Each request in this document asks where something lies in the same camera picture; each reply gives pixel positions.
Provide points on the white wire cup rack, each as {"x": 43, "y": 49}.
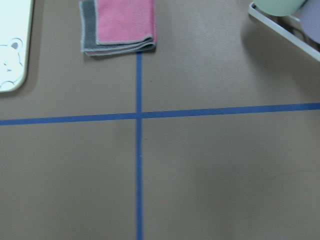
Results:
{"x": 300, "y": 41}

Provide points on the purple tumbler cup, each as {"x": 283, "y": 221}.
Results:
{"x": 310, "y": 19}

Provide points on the cream bear tray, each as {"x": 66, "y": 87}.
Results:
{"x": 15, "y": 35}

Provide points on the pink and grey cloth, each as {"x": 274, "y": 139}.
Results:
{"x": 114, "y": 27}

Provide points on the green tumbler cup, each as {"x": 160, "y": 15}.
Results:
{"x": 279, "y": 8}

